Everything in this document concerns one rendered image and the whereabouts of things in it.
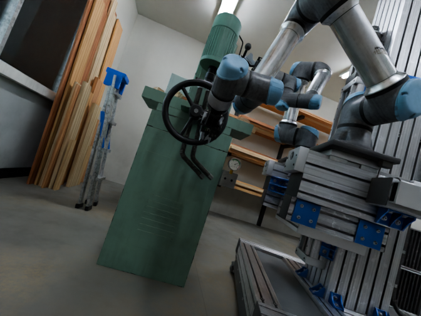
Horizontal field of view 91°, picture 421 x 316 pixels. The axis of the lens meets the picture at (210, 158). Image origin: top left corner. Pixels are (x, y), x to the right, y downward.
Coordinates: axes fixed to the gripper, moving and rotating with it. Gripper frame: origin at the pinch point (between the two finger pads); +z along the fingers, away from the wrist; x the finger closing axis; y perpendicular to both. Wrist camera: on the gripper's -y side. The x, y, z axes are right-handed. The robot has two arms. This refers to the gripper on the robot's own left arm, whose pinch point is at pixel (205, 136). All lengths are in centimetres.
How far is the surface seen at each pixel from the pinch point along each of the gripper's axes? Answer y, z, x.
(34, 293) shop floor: 63, 33, -38
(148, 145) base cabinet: -3.6, 25.4, -24.5
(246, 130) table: -24.3, 13.3, 21.1
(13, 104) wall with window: -39, 87, -145
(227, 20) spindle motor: -80, -10, -8
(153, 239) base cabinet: 34, 47, -7
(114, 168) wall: -87, 252, -107
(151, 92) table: -26.0, 12.4, -31.8
